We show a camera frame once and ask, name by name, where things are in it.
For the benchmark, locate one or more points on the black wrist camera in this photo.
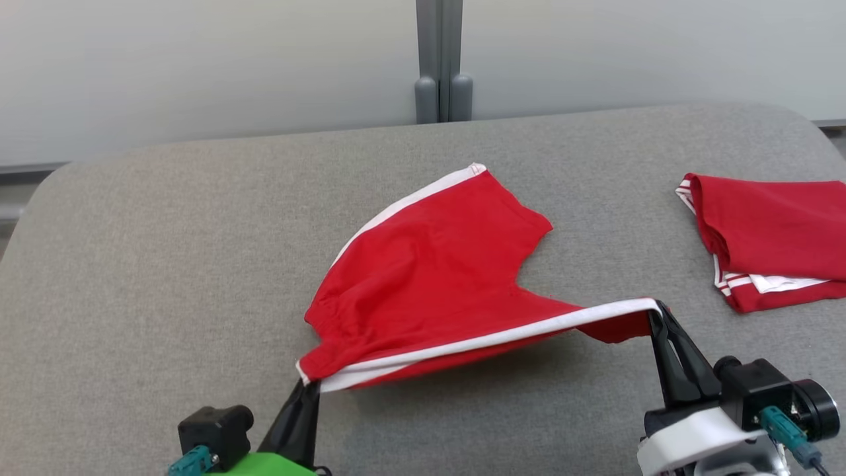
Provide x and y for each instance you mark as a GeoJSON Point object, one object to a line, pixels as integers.
{"type": "Point", "coordinates": [215, 433]}
{"type": "Point", "coordinates": [753, 390]}

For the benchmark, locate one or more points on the red shorts with white trim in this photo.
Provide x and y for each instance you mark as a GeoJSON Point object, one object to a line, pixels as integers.
{"type": "Point", "coordinates": [429, 277]}

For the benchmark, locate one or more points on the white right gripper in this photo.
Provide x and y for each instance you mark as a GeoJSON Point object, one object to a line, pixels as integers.
{"type": "Point", "coordinates": [687, 439]}

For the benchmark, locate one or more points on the red jersey with white trim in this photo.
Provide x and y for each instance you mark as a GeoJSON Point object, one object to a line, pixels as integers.
{"type": "Point", "coordinates": [773, 225]}

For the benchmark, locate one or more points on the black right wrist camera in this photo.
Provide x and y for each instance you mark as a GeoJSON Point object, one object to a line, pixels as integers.
{"type": "Point", "coordinates": [753, 390]}

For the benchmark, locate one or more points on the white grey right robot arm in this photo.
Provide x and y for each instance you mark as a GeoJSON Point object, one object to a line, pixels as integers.
{"type": "Point", "coordinates": [816, 410]}

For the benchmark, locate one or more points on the grey partition post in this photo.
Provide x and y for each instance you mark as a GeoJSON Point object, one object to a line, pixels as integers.
{"type": "Point", "coordinates": [427, 53]}
{"type": "Point", "coordinates": [461, 53]}

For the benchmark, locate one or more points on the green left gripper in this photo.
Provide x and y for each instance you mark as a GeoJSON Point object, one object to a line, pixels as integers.
{"type": "Point", "coordinates": [264, 466]}

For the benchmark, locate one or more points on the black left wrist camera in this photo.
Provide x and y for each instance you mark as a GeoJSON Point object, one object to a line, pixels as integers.
{"type": "Point", "coordinates": [215, 433]}

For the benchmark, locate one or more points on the grey partition base rail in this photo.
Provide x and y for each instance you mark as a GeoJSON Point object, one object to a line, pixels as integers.
{"type": "Point", "coordinates": [33, 167]}
{"type": "Point", "coordinates": [831, 123]}

